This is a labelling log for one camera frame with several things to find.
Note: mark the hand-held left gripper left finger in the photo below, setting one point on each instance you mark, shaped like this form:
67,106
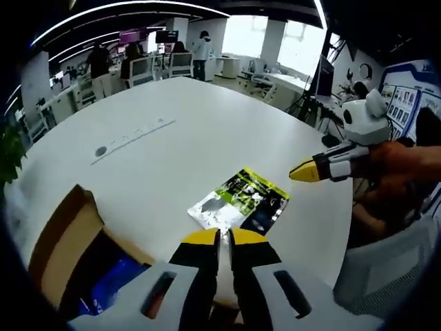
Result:
193,255

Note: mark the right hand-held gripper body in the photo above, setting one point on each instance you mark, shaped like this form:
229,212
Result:
365,124

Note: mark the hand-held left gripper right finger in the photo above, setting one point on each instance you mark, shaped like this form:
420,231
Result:
255,255

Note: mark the green black soft pouch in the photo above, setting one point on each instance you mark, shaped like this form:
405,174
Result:
241,196

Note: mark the blue wet wipes pack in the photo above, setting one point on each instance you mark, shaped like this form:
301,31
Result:
113,279

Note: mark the brown cardboard shoe box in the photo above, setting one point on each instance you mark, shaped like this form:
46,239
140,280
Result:
62,241

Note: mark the person's right hand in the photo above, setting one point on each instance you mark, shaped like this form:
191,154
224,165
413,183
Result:
389,162

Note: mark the black monitor on stand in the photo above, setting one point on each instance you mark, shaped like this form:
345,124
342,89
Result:
324,79

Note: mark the person's dark clothing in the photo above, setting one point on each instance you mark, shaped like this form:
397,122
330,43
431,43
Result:
396,207

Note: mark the white office chair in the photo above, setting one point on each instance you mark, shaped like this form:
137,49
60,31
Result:
143,70
181,65
263,86

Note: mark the grey mesh office chair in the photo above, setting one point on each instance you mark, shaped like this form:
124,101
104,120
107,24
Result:
379,276

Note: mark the white table power track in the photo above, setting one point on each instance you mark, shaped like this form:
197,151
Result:
160,121

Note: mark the dark monitor screen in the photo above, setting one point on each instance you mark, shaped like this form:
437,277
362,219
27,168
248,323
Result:
167,36

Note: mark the green potted plant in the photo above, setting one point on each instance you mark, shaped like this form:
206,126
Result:
10,155

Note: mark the purple monitor screen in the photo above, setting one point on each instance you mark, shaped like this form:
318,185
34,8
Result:
132,36

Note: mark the blue wall poster board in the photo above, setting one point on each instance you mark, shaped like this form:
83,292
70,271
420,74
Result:
403,100

